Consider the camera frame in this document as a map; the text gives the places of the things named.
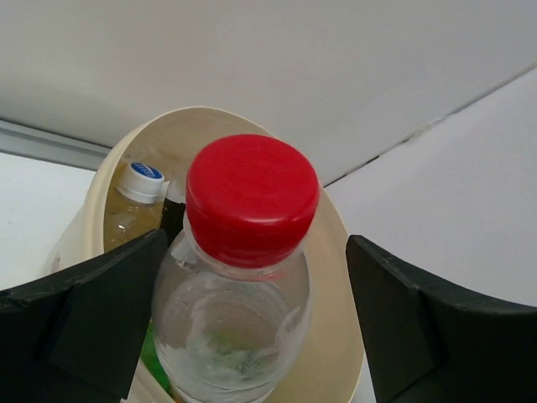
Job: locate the clear bottle white cap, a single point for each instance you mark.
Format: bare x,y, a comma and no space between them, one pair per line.
134,204

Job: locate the green plastic bottle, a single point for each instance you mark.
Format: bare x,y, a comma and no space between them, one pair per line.
151,361

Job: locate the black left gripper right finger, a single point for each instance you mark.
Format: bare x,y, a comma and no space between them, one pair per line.
430,340

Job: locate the aluminium frame rails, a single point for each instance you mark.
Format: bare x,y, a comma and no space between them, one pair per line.
42,145

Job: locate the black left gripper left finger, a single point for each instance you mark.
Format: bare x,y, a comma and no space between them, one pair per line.
76,335

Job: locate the beige cartoon bin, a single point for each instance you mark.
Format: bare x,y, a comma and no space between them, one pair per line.
329,365

